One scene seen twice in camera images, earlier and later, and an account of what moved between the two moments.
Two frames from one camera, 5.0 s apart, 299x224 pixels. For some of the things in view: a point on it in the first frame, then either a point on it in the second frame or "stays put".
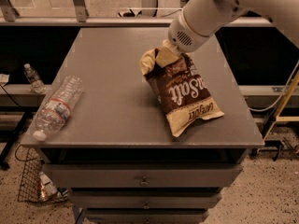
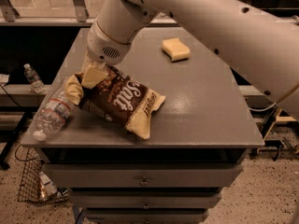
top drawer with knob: (96, 175) stays put
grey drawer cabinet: (117, 152) stays put
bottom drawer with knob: (147, 217) stays put
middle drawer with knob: (146, 201) stays put
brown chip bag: (181, 91) → (121, 98)
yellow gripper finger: (169, 45) → (90, 63)
